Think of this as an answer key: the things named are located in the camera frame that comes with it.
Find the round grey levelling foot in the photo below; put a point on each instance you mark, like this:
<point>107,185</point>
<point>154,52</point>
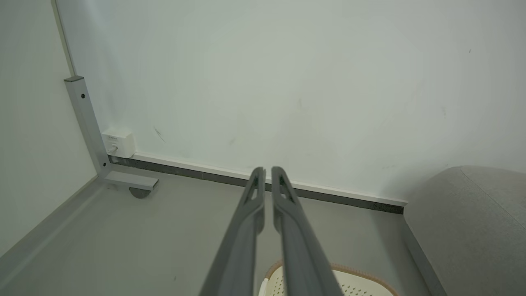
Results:
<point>140,193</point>

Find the white baseboard strip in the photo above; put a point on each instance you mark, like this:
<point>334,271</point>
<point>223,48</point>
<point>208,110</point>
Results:
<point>230,174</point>

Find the grey metal frame post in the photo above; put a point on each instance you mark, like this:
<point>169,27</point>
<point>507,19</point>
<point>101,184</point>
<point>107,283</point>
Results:
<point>88,123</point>

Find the grey partition bottom rail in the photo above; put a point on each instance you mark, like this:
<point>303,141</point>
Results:
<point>49,230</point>

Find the cream perforated laundry basket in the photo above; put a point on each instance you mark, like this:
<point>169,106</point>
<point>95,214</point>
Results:
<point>357,283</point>

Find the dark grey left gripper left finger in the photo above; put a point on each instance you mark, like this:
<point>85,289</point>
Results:
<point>240,246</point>

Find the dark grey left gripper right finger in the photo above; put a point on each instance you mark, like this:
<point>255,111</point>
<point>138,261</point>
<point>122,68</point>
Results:
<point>300,246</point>

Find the white wall socket box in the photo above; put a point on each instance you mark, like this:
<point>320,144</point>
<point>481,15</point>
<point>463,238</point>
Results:
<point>121,142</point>

